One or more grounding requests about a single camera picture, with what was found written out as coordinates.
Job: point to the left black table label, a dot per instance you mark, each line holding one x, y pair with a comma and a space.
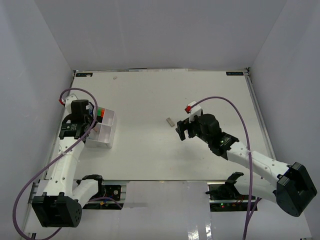
83, 74

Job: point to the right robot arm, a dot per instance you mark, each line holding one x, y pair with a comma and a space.
288, 185

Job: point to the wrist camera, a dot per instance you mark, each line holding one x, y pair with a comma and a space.
67, 102
194, 111

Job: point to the right black table label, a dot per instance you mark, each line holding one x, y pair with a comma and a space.
234, 73

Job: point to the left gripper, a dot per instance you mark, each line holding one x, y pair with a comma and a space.
91, 118

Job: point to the right aluminium rail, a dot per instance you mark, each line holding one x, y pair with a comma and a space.
262, 125

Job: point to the green cap black highlighter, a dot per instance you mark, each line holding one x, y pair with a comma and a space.
99, 112

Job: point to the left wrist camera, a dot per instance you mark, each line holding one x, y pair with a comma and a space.
67, 102

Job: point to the white compartment tray front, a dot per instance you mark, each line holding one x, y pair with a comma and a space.
101, 136

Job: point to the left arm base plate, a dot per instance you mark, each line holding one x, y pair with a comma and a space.
111, 197

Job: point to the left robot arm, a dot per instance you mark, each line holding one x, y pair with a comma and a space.
60, 205

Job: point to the black table label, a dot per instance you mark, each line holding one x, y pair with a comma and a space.
234, 73
83, 74

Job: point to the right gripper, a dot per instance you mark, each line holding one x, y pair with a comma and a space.
182, 126

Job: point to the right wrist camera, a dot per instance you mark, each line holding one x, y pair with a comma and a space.
194, 111

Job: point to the grey eraser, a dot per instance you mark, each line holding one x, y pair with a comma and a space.
170, 122

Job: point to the orange cap black highlighter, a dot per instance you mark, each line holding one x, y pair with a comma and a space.
102, 112

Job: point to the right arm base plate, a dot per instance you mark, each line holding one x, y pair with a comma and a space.
223, 199

